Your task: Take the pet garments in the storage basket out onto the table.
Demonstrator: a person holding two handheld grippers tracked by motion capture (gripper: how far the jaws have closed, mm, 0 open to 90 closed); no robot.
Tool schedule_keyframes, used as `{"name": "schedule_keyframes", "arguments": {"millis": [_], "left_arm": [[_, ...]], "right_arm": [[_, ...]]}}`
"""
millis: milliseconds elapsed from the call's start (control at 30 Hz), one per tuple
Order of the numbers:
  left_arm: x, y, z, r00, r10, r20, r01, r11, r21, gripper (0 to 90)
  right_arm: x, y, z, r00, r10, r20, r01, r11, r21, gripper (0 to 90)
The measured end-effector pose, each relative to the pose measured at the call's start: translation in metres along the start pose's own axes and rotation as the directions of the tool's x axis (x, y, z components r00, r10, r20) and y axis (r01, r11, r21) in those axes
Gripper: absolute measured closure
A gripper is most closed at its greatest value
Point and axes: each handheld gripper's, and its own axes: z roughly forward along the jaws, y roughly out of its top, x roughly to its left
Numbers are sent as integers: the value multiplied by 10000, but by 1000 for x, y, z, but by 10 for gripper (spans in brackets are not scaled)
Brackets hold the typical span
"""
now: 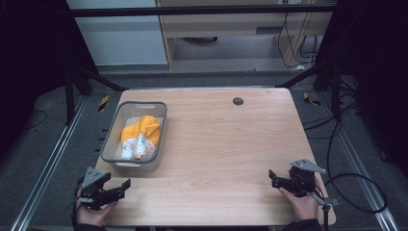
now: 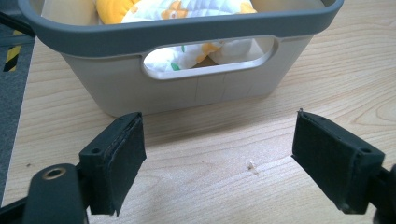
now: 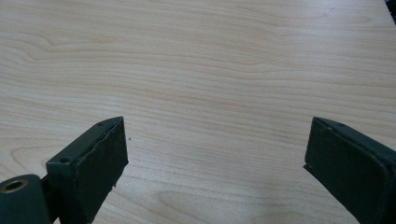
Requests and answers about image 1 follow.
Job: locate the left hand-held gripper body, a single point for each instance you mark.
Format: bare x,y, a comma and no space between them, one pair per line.
93,184

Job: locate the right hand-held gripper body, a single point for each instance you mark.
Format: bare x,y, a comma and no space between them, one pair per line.
303,179

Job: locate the person's left hand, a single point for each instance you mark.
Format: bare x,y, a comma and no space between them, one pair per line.
93,215

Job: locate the person's right hand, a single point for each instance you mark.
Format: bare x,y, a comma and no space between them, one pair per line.
303,207

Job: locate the grey-rimmed plastic basket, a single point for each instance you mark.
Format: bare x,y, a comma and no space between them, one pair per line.
118,141

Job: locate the orange and white cloth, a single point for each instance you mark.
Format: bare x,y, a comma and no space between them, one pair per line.
142,134

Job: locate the yellow and black tape strip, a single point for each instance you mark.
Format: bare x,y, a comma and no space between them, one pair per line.
103,103
310,99

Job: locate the dark round table grommet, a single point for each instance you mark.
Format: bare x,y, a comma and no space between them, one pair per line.
238,101

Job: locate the black metal stand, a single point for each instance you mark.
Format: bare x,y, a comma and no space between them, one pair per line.
336,93
69,96

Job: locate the black curtain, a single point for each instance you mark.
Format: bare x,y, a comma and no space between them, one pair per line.
29,64
375,64

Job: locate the white cabinet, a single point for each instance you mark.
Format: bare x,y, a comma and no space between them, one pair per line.
122,38

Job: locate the black horizontal bar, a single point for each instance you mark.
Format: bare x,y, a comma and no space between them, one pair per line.
192,10

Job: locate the aluminium floor rail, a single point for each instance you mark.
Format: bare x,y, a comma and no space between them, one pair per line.
362,173
48,166

